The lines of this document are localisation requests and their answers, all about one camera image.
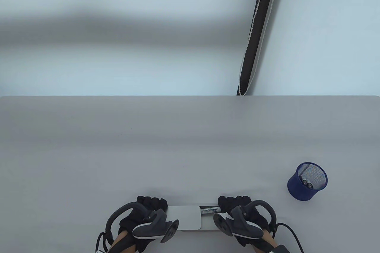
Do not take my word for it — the person's right hand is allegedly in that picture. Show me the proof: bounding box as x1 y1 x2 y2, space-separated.
218 196 271 247

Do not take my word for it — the person's left hand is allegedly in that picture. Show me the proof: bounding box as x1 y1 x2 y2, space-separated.
119 196 168 252

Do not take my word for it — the silver sliding box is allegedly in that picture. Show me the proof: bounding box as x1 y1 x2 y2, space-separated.
166 205 221 231

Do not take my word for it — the person's right forearm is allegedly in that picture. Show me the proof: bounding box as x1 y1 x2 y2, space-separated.
252 232 276 253

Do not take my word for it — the person's left forearm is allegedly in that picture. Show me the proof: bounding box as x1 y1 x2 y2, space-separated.
110 231 135 253

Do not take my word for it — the grey left hand controller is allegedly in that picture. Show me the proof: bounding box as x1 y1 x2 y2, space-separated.
105 202 179 244

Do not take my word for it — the grey hand controller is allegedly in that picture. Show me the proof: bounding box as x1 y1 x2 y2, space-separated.
105 202 179 244
213 200 277 239

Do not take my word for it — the grey right hand controller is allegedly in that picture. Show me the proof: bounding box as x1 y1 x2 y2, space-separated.
213 200 277 239

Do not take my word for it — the blue mesh pen cup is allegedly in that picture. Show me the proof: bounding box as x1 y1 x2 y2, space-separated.
287 163 328 201

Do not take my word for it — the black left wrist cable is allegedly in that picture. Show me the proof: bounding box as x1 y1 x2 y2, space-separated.
96 232 113 253

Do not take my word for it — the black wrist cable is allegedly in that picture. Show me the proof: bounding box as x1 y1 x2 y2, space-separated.
96 232 113 253
275 223 305 253

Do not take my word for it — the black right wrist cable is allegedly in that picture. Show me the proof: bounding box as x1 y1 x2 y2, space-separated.
275 223 305 253

